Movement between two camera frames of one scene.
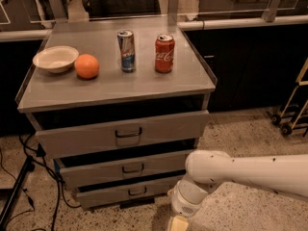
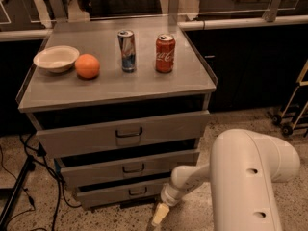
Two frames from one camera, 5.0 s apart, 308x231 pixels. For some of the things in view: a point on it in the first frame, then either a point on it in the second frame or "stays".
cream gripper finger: x=179 y=223 -> x=161 y=212
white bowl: x=58 y=59 stays
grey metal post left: x=56 y=5 stays
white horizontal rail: x=185 y=26 stays
